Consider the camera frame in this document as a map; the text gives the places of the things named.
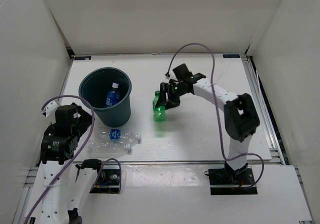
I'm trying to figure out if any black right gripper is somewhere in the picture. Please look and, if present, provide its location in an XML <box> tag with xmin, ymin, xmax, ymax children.
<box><xmin>155</xmin><ymin>82</ymin><xmax>186</xmax><ymax>111</ymax></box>

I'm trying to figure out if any green plastic soda bottle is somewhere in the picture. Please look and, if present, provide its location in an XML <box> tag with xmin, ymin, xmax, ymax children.
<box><xmin>152</xmin><ymin>91</ymin><xmax>166</xmax><ymax>122</ymax></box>

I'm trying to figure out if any blue label water bottle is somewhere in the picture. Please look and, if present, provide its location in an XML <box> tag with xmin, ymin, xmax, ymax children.
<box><xmin>105</xmin><ymin>82</ymin><xmax>120</xmax><ymax>107</ymax></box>

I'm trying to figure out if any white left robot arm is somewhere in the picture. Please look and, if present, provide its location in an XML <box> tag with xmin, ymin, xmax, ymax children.
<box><xmin>24</xmin><ymin>103</ymin><xmax>105</xmax><ymax>223</ymax></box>

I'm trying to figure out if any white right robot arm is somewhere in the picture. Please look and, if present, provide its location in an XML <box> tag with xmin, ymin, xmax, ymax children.
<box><xmin>155</xmin><ymin>64</ymin><xmax>260</xmax><ymax>184</ymax></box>

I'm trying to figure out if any dark teal plastic bin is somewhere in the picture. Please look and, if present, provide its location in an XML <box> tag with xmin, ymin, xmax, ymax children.
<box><xmin>78</xmin><ymin>67</ymin><xmax>132</xmax><ymax>128</ymax></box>

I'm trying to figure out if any clear bottle blue label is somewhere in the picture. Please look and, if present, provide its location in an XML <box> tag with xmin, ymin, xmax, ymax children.
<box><xmin>95</xmin><ymin>128</ymin><xmax>142</xmax><ymax>143</ymax></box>

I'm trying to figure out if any clear bottle without label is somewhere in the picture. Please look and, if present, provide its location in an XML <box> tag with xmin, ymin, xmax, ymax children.
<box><xmin>86</xmin><ymin>140</ymin><xmax>132</xmax><ymax>154</ymax></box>

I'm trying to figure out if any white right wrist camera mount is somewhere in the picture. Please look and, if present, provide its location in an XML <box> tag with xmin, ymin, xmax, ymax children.
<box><xmin>169</xmin><ymin>79</ymin><xmax>178</xmax><ymax>85</ymax></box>

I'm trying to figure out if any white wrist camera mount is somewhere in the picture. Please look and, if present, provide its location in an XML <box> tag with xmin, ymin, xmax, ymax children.
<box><xmin>169</xmin><ymin>79</ymin><xmax>178</xmax><ymax>85</ymax></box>
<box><xmin>41</xmin><ymin>100</ymin><xmax>60</xmax><ymax>117</ymax></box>

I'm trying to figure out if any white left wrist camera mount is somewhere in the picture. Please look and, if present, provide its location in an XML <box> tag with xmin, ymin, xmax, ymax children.
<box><xmin>41</xmin><ymin>100</ymin><xmax>60</xmax><ymax>117</ymax></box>

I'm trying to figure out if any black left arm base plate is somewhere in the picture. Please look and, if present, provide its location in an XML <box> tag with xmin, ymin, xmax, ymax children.
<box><xmin>90</xmin><ymin>165</ymin><xmax>122</xmax><ymax>194</ymax></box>

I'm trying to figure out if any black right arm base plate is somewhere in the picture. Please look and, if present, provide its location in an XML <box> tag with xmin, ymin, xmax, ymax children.
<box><xmin>204</xmin><ymin>168</ymin><xmax>258</xmax><ymax>195</ymax></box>

